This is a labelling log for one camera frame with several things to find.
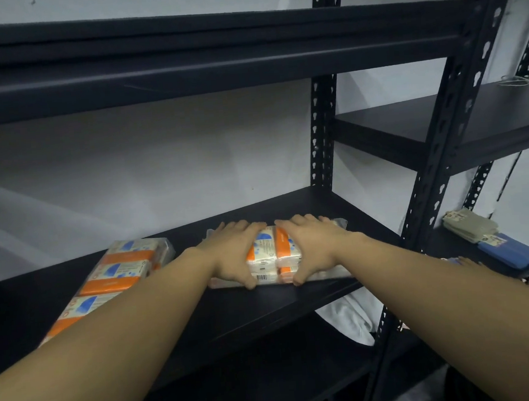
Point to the stack of beige folded packets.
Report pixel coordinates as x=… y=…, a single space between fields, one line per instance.
x=470 y=226

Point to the person's left forearm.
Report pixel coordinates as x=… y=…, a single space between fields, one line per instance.
x=98 y=348

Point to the blue folded packet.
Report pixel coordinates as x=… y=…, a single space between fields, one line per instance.
x=515 y=253

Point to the person's left hand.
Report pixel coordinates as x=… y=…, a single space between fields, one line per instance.
x=227 y=251

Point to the person's right hand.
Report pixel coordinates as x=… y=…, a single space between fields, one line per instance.
x=318 y=244

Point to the white cloth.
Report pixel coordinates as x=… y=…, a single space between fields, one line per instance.
x=347 y=319

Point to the person's right forearm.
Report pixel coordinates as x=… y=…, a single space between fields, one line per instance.
x=460 y=310

